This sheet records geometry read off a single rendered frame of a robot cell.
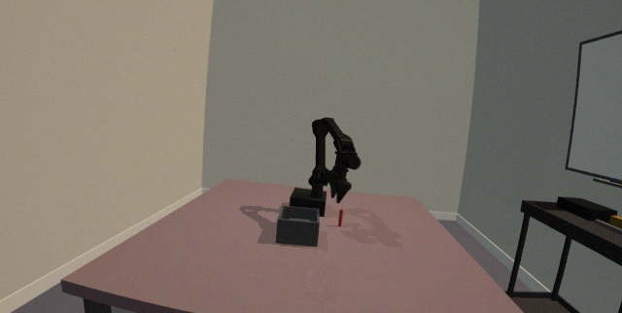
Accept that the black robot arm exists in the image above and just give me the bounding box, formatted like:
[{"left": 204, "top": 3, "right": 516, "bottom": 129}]
[{"left": 308, "top": 118, "right": 362, "bottom": 198}]

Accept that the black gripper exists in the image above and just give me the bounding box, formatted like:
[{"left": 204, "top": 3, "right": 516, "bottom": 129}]
[{"left": 328, "top": 165, "right": 352, "bottom": 203}]

